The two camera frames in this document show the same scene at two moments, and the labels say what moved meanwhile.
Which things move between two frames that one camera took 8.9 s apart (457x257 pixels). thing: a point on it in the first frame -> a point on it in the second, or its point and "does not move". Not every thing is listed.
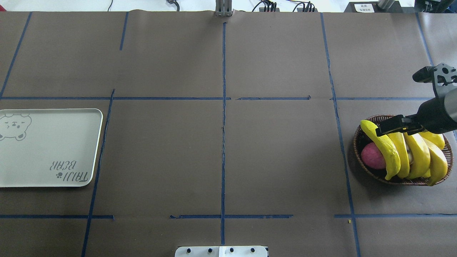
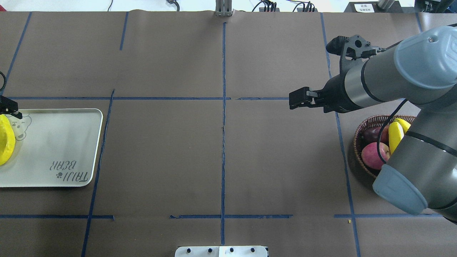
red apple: [372, 156] does not move
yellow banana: [391, 153] -> [7, 140]
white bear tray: [49, 147] does not move
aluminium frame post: [223, 8] does not move
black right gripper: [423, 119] -> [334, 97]
